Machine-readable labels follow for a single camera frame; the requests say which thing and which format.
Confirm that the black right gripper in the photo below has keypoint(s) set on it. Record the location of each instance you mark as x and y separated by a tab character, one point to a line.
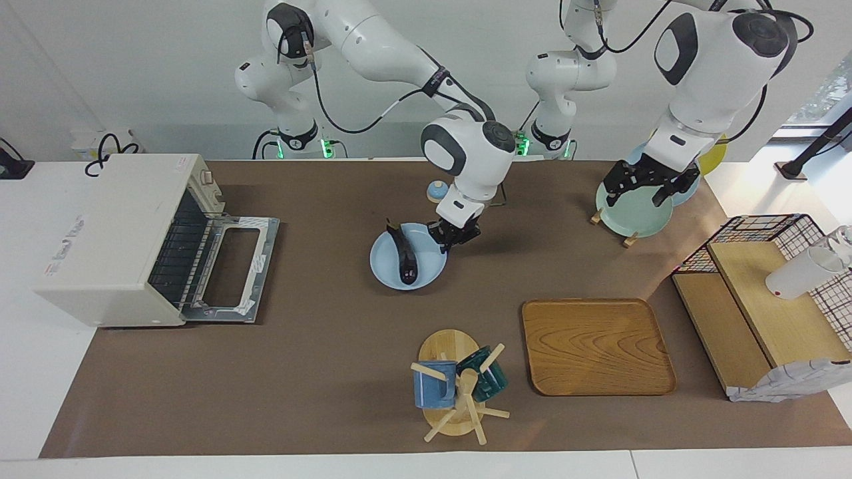
655	169

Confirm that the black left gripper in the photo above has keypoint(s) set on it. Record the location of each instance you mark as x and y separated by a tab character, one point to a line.
462	229

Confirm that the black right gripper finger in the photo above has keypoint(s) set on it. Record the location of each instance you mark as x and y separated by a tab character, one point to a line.
434	233
448	245

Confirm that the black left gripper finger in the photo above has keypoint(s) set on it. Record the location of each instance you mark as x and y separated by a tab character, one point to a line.
672	187

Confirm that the dark purple eggplant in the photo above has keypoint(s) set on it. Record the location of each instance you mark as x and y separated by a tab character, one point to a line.
406	263

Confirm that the cream toaster oven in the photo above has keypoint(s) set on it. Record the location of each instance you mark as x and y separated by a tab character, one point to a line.
106	253

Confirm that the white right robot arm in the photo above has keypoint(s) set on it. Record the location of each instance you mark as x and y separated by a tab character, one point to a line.
373	40

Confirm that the light blue racked plate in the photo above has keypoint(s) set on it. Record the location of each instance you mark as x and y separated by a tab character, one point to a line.
689	191

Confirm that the mint green plate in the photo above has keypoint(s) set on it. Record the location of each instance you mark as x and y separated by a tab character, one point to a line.
636	216

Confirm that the wooden plate rack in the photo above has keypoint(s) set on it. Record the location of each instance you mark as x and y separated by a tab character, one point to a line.
596	216

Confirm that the yellow plate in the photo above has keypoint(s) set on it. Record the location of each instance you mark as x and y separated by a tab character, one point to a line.
715	156

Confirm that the wooden mug tree stand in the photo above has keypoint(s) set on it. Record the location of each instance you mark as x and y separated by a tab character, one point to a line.
446	346

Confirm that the dark green ceramic mug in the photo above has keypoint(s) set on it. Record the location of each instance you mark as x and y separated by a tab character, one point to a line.
494	384

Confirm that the blue ceramic mug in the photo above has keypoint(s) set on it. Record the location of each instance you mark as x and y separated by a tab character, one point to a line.
431	392

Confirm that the light wooden shelf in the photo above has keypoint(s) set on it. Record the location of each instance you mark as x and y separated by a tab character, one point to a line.
765	306

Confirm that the white cup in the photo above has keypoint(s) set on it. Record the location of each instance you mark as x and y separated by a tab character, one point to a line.
799	274

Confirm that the square wooden tray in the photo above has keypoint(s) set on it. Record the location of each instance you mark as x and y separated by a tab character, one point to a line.
599	346

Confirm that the clear glass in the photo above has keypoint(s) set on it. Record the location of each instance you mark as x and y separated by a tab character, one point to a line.
844	236

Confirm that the glass window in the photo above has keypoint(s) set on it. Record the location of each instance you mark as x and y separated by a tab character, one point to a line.
825	93

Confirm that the brown table mat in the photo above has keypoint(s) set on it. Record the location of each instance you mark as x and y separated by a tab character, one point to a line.
299	372

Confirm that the white patterned cloth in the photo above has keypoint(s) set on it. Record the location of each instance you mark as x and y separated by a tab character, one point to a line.
785	382

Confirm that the white power strip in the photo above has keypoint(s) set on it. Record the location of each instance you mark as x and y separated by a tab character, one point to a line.
83	141

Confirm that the black desk clamp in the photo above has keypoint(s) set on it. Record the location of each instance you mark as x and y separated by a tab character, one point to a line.
13	166

